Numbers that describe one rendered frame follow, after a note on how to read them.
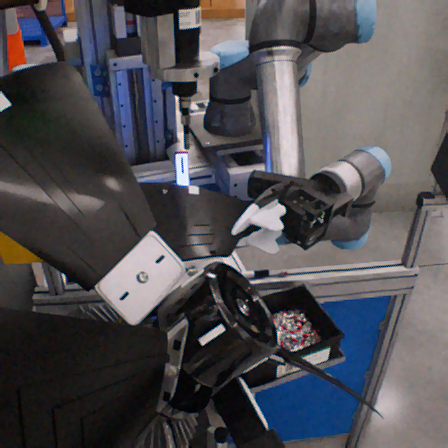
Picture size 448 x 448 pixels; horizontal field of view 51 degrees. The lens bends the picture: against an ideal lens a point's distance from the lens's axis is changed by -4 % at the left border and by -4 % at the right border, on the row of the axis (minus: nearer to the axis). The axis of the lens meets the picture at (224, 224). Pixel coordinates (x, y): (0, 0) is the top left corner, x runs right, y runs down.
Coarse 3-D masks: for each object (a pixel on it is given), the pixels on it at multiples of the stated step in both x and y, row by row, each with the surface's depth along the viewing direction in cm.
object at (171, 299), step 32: (192, 288) 50; (224, 288) 51; (160, 320) 51; (192, 320) 49; (224, 320) 47; (256, 320) 54; (192, 352) 49; (224, 352) 48; (256, 352) 49; (192, 384) 53; (192, 416) 54
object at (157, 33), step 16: (128, 0) 41; (144, 0) 39; (160, 0) 40; (144, 16) 40; (160, 16) 41; (144, 32) 43; (160, 32) 42; (144, 48) 44; (160, 48) 42; (160, 64) 43; (176, 64) 45; (192, 64) 45; (208, 64) 45; (176, 80) 44; (192, 80) 44
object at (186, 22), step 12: (180, 0) 42; (192, 0) 42; (180, 12) 42; (192, 12) 43; (180, 24) 43; (192, 24) 43; (180, 36) 43; (192, 36) 44; (180, 48) 44; (192, 48) 45; (180, 60) 45; (192, 60) 45; (180, 84) 47; (192, 84) 47; (180, 96) 48
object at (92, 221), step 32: (64, 64) 55; (32, 96) 50; (64, 96) 52; (0, 128) 47; (32, 128) 49; (64, 128) 51; (96, 128) 53; (0, 160) 46; (32, 160) 48; (64, 160) 49; (96, 160) 52; (0, 192) 46; (32, 192) 47; (64, 192) 49; (96, 192) 51; (128, 192) 53; (0, 224) 45; (32, 224) 47; (64, 224) 49; (96, 224) 50; (128, 224) 52; (64, 256) 48; (96, 256) 50
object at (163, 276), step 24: (144, 240) 53; (120, 264) 52; (144, 264) 53; (168, 264) 54; (96, 288) 50; (120, 288) 51; (144, 288) 52; (168, 288) 53; (120, 312) 51; (144, 312) 52
